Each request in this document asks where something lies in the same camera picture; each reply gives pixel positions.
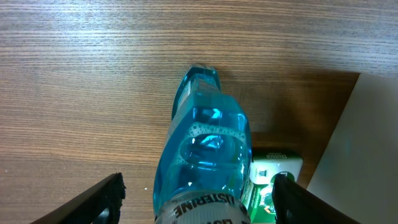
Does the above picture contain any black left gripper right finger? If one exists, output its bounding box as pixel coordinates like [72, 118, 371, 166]
[272, 174, 359, 224]

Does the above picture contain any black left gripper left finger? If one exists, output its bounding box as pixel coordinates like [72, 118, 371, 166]
[32, 172, 126, 224]

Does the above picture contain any green Dettol soap pack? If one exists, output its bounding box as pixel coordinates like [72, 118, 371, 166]
[241, 150, 303, 223]

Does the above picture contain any blue Listerine mouthwash bottle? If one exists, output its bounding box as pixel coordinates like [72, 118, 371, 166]
[153, 65, 252, 224]

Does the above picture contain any white square box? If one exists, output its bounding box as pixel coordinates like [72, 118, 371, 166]
[307, 74, 397, 223]

